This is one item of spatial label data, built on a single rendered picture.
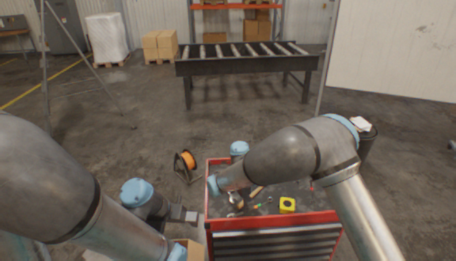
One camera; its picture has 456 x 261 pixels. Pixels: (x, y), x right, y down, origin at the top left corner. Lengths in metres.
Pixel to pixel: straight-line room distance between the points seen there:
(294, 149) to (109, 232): 0.34
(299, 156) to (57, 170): 0.39
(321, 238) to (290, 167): 0.98
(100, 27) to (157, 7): 2.44
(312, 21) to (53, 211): 9.34
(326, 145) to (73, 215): 0.44
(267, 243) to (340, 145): 0.91
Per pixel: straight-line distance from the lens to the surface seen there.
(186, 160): 2.57
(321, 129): 0.53
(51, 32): 9.83
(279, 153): 0.48
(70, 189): 0.31
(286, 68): 4.13
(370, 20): 3.14
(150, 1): 8.94
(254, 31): 7.79
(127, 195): 0.65
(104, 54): 7.34
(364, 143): 2.61
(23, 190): 0.30
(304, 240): 1.40
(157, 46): 6.95
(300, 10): 9.23
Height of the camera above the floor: 1.90
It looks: 30 degrees down
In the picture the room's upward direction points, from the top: 1 degrees counter-clockwise
